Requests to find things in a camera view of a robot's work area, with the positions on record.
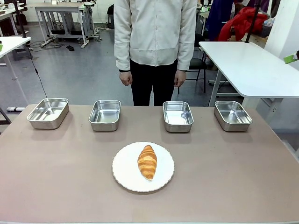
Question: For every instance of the rectangular stainless steel container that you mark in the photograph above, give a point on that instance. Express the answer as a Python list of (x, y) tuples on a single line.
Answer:
[(104, 115), (47, 114), (233, 116), (178, 116)]

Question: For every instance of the person's left hand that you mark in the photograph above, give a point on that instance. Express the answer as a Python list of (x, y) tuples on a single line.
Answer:
[(180, 79)]

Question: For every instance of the person's right hand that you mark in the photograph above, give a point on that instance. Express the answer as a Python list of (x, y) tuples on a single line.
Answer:
[(125, 78)]

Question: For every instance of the small white desk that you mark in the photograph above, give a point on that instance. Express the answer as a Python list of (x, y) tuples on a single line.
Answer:
[(9, 45)]

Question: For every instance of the large white desk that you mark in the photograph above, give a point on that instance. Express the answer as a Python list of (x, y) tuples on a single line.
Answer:
[(252, 70)]

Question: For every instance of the red garment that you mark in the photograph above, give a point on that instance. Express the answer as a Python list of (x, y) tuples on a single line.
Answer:
[(243, 23)]

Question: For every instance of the white power strip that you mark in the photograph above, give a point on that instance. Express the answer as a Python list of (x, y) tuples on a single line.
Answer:
[(15, 109)]

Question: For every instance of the small black floor object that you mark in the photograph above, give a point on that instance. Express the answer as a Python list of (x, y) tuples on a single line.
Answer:
[(69, 48)]

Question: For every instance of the dark blue garment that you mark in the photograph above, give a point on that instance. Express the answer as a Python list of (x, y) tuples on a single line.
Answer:
[(219, 16)]

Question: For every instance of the black chair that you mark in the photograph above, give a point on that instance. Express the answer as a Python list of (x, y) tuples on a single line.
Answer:
[(198, 64)]

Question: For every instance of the person's cream white jacket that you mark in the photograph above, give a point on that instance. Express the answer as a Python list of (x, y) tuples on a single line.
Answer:
[(154, 28)]

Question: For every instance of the person's black trousers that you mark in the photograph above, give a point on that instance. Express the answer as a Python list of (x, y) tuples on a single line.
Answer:
[(144, 84)]

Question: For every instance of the white scalloped plate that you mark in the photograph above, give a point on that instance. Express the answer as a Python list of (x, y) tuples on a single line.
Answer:
[(125, 168)]

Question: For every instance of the golden brown croissant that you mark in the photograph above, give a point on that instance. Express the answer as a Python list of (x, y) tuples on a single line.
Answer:
[(147, 163)]

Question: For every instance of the black camera pole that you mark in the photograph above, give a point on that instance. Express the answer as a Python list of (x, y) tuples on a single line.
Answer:
[(20, 22), (252, 21)]

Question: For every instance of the grey metal frame workbench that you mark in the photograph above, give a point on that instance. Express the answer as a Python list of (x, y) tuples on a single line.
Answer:
[(63, 9)]

